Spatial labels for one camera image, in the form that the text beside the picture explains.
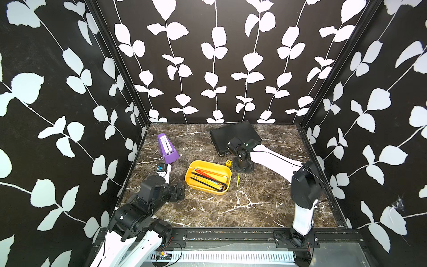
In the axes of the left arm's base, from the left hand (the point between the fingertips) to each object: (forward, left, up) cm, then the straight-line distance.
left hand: (179, 180), depth 69 cm
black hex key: (+11, -13, -22) cm, 28 cm away
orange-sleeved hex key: (+14, -13, -21) cm, 29 cm away
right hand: (+12, -28, -13) cm, 33 cm away
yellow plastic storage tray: (+17, -17, -21) cm, 32 cm away
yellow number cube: (+19, -24, -19) cm, 36 cm away
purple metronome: (+25, +12, -11) cm, 30 cm away
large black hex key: (+7, -13, -21) cm, 26 cm away
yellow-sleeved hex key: (+7, -14, -21) cm, 26 cm away
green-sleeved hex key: (+8, -29, -22) cm, 37 cm away
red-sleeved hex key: (+15, -7, -21) cm, 27 cm away
